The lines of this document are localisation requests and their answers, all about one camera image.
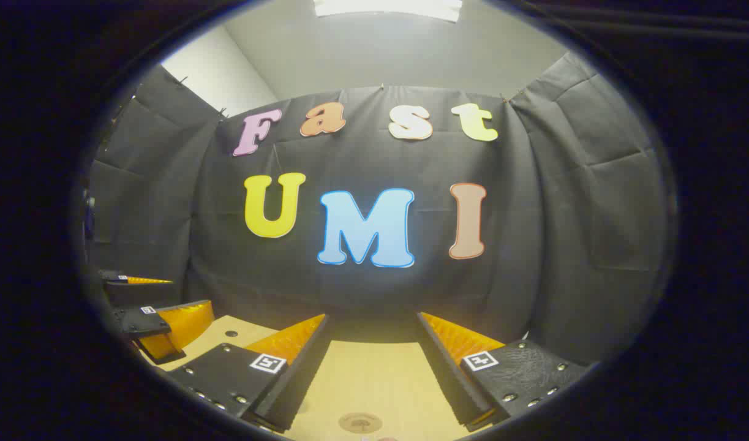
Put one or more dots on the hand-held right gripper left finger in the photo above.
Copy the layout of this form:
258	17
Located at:
301	380

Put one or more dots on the ceiling light panel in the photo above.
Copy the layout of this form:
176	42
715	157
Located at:
386	7

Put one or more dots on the black backdrop cloth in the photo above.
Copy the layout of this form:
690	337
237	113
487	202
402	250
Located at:
362	159

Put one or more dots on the round cork coaster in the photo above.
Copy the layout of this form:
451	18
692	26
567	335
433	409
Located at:
361	422

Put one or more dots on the wooden desktop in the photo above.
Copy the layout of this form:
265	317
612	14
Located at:
374	380

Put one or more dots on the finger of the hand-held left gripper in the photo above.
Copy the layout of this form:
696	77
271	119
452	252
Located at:
143	321
114	277

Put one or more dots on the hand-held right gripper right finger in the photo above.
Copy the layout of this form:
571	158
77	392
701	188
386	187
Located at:
451	376

